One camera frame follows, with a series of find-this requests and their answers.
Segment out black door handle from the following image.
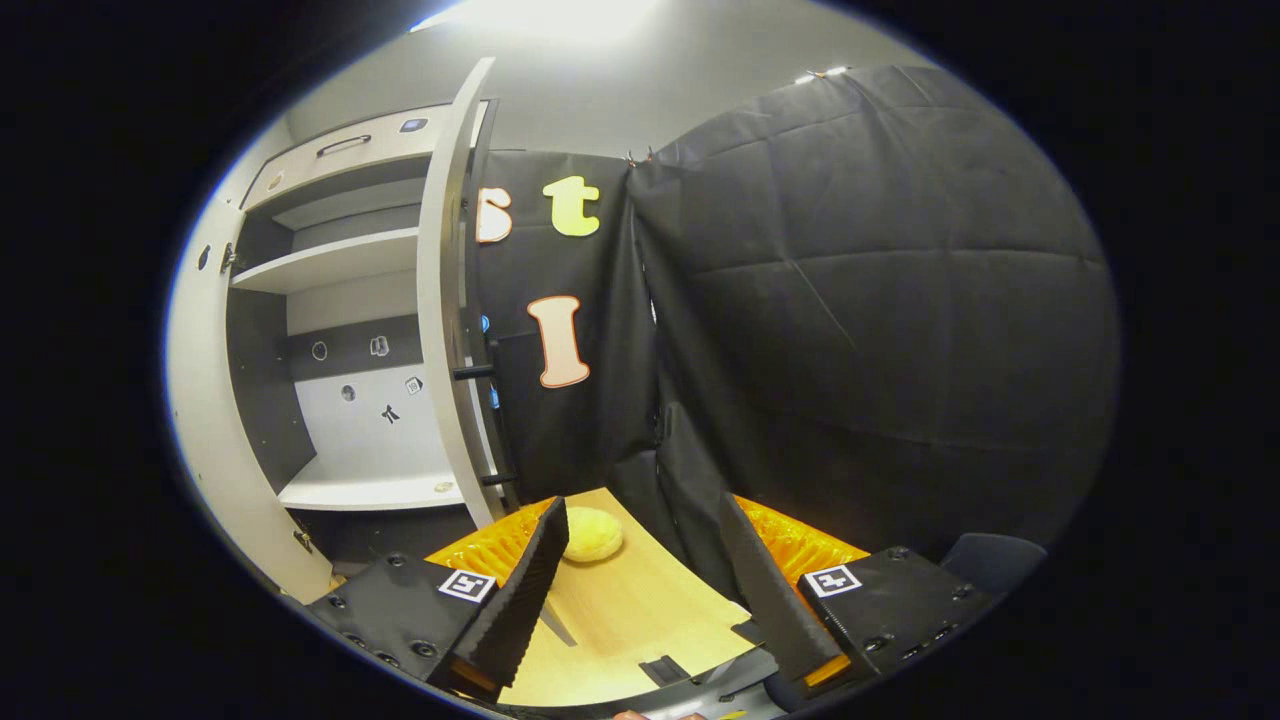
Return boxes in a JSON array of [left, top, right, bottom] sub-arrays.
[[452, 330, 519, 491]]

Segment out white cabinet drawer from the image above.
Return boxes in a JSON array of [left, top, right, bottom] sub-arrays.
[[243, 103, 491, 213]]

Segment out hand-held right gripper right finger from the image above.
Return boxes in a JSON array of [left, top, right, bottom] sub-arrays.
[[718, 492, 1001, 691]]

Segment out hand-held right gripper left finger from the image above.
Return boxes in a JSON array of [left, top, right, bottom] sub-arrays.
[[305, 497, 571, 701]]

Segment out shoe cabinet door checkered sticker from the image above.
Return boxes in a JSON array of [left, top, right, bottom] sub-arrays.
[[165, 195, 336, 606]]

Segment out yellow round object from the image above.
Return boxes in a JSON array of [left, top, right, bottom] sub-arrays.
[[562, 506, 625, 563]]

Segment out white cabinet shelf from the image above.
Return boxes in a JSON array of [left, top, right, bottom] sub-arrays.
[[278, 455, 466, 511], [230, 228, 421, 294]]

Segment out white double-door shoe cabinet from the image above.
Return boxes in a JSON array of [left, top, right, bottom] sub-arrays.
[[165, 57, 521, 606]]

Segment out black backdrop cloth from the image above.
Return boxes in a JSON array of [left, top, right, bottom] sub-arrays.
[[470, 65, 1121, 601]]

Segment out dark blue chair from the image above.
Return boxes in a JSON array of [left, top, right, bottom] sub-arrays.
[[940, 533, 1049, 599]]

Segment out shoe cabinet door plain stickers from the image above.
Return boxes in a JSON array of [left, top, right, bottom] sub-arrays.
[[417, 57, 521, 531]]

